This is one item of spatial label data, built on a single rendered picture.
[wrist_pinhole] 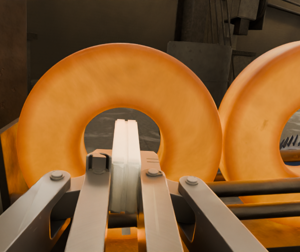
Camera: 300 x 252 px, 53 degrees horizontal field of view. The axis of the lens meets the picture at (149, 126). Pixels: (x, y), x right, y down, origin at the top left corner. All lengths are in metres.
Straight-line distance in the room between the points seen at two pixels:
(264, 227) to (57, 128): 0.19
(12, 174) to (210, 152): 0.15
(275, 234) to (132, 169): 0.17
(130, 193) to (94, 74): 0.10
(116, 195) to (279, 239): 0.16
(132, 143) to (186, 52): 2.44
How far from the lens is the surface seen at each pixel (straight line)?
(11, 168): 0.24
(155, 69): 0.22
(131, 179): 0.15
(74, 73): 0.22
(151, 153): 0.18
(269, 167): 0.26
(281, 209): 0.26
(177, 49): 2.66
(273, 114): 0.25
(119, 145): 0.17
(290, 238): 0.29
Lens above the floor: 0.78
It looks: 14 degrees down
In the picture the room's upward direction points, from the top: 5 degrees clockwise
